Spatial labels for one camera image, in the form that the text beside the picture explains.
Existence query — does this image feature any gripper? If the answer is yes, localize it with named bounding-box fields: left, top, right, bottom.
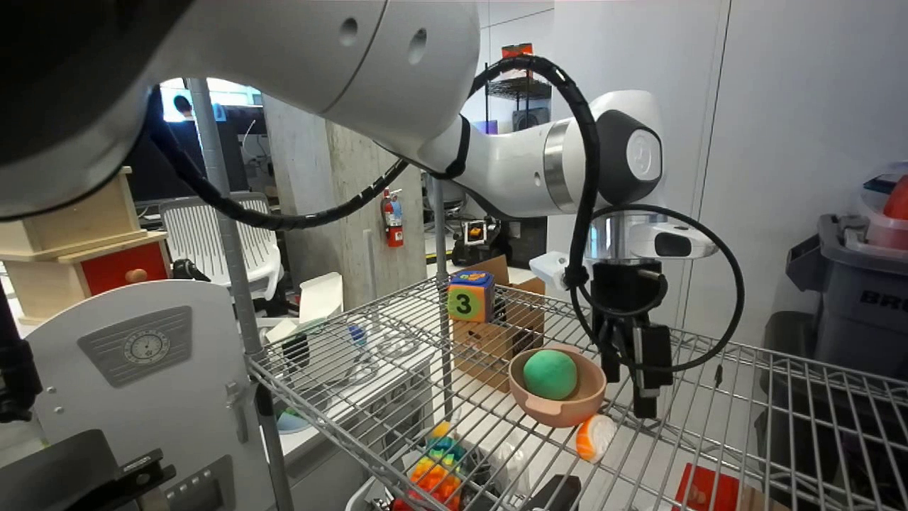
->
left=592, top=260, right=674, bottom=420

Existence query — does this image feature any white and orange object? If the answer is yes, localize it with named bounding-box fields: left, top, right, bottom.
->
left=575, top=414, right=617, bottom=464

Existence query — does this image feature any red flat object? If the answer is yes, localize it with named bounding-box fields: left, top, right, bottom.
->
left=672, top=462, right=742, bottom=511

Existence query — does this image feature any black object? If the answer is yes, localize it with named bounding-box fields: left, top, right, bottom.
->
left=520, top=474, right=582, bottom=511

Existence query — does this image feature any green ball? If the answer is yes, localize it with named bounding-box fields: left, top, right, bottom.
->
left=523, top=348, right=580, bottom=401

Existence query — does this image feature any pink bowl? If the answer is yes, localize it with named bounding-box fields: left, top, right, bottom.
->
left=508, top=345, right=609, bottom=429

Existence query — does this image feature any cardboard box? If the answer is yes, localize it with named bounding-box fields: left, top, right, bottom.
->
left=453, top=254, right=547, bottom=392

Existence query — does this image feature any colourful number cube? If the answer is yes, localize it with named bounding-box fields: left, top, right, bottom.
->
left=447, top=269, right=496, bottom=324

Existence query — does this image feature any rainbow bubble toy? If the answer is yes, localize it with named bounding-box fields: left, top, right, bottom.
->
left=394, top=421, right=467, bottom=511

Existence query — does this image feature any grey bin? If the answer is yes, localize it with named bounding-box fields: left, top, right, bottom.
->
left=785, top=213, right=908, bottom=380

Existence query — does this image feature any red fire extinguisher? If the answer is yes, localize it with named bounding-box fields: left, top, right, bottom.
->
left=380, top=187, right=406, bottom=248

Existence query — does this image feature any clear container with red lid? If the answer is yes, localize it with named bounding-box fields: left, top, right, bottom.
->
left=860, top=172, right=908, bottom=251

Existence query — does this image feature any white box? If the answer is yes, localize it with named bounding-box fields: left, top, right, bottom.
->
left=297, top=272, right=345, bottom=325

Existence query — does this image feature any white slatted chair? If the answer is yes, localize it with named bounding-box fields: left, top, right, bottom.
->
left=159, top=191, right=284, bottom=302

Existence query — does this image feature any monitor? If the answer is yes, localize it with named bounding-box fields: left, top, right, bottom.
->
left=160, top=77, right=265, bottom=124

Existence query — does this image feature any white toy kitchen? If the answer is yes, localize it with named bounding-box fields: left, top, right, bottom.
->
left=26, top=279, right=279, bottom=511

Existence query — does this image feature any wooden cabinet with red drawer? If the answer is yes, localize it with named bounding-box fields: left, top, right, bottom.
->
left=0, top=165, right=173, bottom=327

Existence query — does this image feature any black device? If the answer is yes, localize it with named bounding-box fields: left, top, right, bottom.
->
left=0, top=429, right=177, bottom=511

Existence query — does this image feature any metal wire shelf rack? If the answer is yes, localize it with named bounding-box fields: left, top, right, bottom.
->
left=187, top=77, right=908, bottom=511

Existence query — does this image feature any black wire shelf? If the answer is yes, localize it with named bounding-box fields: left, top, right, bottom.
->
left=485, top=43, right=554, bottom=134

